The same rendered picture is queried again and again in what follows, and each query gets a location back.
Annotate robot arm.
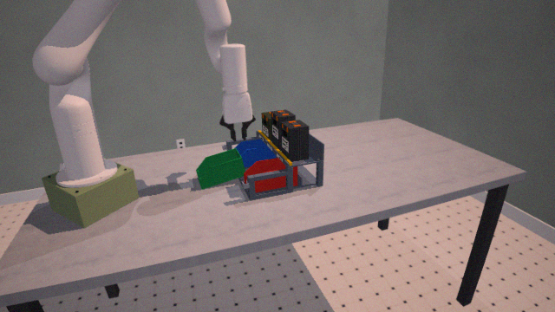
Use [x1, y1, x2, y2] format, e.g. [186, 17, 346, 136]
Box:
[32, 0, 247, 188]

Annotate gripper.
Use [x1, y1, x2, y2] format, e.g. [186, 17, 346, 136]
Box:
[219, 92, 256, 141]

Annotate green bin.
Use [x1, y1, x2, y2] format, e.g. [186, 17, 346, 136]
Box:
[196, 148, 245, 190]

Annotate dark grey metal bin rack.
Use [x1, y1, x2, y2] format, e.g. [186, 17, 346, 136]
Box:
[222, 131, 324, 201]

